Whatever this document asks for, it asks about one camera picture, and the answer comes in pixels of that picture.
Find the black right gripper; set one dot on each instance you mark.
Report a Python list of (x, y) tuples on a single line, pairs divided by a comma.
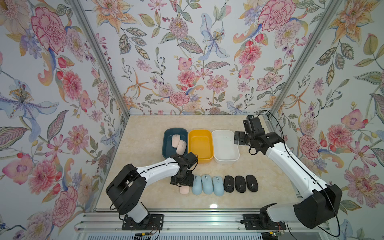
[(241, 135)]

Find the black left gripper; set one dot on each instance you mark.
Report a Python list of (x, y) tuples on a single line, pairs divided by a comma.
[(189, 181)]

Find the pink mouse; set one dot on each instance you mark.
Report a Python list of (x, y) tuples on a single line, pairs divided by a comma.
[(181, 148), (175, 140), (184, 190)]

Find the light blue mouse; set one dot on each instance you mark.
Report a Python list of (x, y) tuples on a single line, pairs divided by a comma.
[(207, 184), (218, 186), (197, 187)]

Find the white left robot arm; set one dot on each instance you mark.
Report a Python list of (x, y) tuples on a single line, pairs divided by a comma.
[(127, 187)]

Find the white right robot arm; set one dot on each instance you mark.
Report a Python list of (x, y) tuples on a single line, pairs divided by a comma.
[(320, 200)]

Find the dark teal storage box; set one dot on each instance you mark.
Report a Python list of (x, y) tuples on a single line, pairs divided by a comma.
[(168, 150)]

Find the white storage box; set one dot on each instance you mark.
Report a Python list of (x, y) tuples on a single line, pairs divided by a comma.
[(225, 151)]

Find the yellow storage box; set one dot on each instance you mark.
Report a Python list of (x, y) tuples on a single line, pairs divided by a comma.
[(200, 143)]

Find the black mouse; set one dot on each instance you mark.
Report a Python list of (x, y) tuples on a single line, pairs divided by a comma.
[(229, 184), (252, 183), (240, 184)]

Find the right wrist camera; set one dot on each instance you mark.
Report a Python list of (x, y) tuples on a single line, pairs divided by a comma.
[(253, 126)]

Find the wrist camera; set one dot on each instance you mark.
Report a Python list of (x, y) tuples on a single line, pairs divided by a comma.
[(253, 126), (191, 160)]

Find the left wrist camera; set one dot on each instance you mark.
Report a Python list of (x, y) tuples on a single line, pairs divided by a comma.
[(191, 160)]

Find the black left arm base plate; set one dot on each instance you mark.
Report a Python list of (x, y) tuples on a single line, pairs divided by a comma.
[(151, 222)]

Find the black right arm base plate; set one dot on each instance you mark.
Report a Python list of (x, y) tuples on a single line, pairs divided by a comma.
[(261, 222)]

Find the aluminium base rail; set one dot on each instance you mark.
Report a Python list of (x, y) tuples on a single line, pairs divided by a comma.
[(210, 224)]

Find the right aluminium corner post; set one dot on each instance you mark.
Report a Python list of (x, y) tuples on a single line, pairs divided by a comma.
[(325, 19)]

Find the aluminium corner post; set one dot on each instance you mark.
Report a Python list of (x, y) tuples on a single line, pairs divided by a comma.
[(91, 37), (325, 19)]

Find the left aluminium corner post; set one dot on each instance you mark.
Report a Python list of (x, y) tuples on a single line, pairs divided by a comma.
[(91, 37)]

